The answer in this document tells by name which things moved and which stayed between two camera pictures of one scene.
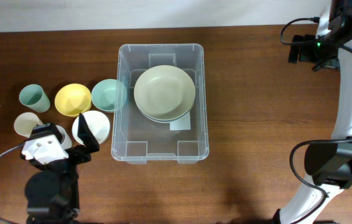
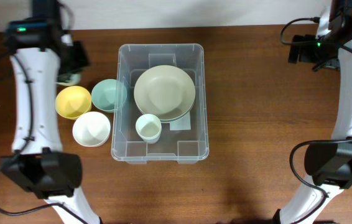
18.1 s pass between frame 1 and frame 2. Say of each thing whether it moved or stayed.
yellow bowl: stayed
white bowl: stayed
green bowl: stayed
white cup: moved
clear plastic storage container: stayed
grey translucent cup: moved
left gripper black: moved
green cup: moved
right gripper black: stayed
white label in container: stayed
